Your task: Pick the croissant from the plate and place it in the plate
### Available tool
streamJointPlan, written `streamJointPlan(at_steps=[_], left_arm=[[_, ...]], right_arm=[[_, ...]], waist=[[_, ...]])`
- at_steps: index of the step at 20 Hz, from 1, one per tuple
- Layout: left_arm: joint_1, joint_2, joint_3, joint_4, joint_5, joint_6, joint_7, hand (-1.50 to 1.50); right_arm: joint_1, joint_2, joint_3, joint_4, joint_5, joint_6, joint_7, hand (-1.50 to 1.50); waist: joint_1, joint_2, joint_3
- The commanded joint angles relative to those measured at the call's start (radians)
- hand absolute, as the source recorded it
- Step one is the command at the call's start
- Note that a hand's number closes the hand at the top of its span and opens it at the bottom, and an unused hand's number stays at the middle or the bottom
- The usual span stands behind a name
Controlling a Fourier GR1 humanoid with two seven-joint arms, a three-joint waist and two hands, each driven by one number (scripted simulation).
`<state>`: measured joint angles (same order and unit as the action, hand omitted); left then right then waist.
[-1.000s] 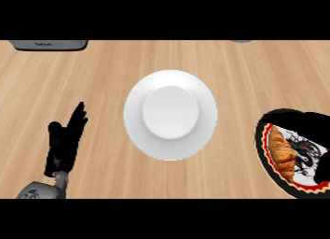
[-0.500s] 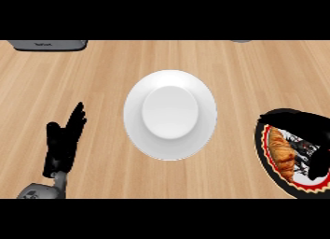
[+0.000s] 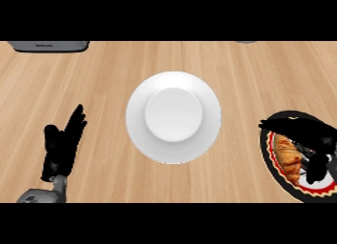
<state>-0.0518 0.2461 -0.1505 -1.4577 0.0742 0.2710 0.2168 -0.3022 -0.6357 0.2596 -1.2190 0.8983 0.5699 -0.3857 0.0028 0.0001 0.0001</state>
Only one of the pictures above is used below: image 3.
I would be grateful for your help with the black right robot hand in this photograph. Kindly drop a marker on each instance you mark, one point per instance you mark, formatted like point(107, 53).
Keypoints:
point(306, 132)

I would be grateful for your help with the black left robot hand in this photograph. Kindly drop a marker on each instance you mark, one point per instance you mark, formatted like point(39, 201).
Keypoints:
point(59, 149)

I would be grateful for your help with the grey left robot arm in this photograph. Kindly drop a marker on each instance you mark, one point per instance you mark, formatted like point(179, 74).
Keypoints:
point(47, 193)

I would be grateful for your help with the golden brown croissant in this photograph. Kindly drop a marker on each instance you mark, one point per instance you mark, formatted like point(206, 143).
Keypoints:
point(288, 157)

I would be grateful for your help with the black and red patterned plate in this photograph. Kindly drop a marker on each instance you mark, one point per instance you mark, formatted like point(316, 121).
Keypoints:
point(316, 190)

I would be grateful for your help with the white plate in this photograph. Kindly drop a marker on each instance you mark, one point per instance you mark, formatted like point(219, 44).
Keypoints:
point(172, 117)

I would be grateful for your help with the dark grey appliance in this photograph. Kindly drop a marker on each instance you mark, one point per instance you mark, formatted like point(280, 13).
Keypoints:
point(48, 46)

